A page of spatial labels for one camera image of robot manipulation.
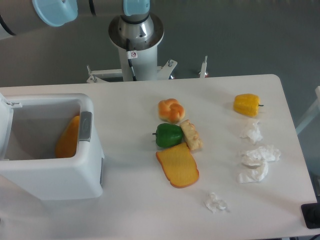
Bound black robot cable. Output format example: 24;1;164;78
125;38;138;82

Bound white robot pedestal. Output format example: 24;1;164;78
87;13;178;84

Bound small crumpled white tissue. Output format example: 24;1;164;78
203;192;230;214

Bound crumpled white tissue middle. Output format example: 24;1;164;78
240;145;281;167

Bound white trash can lid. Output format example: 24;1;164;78
0;94;23;160

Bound green bell pepper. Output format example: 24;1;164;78
152;123;183;148

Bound orange toast slice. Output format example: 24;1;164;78
155;142;200;188

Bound crumpled white tissue top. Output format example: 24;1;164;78
239;119;263;145

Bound orange bread slice in bin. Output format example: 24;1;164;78
55;115;80;158

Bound crumpled white tissue lower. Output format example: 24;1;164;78
237;161;269;184

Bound beige pastry piece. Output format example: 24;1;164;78
179;119;203;151

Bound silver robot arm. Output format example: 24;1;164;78
0;0;163;50

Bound yellow bell pepper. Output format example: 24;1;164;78
233;93;264;117

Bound white trash can body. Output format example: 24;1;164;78
0;93;105;200

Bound white frame at right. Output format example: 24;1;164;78
295;86;320;135

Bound black device at edge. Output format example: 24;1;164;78
301;203;320;229

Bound knotted bread roll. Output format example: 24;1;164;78
158;98;186;124

